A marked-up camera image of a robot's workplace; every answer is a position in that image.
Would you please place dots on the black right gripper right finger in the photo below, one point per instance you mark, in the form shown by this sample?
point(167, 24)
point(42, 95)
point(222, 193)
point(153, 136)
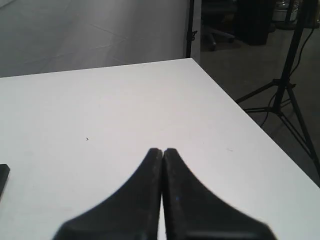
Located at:
point(192, 212)

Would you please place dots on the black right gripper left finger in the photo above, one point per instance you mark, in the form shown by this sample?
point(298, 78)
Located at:
point(131, 213)

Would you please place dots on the black acer keyboard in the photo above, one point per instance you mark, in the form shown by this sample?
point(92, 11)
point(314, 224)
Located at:
point(4, 174)

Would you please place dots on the black tripod light stand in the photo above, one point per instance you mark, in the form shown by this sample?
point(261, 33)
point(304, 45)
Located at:
point(284, 94)

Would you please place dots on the thin black stand pole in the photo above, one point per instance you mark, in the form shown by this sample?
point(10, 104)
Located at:
point(190, 34)

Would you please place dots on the black office chair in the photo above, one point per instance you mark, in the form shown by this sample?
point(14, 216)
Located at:
point(213, 12)

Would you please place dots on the white bucket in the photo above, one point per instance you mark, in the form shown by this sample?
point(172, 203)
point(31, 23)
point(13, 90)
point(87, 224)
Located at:
point(281, 8)

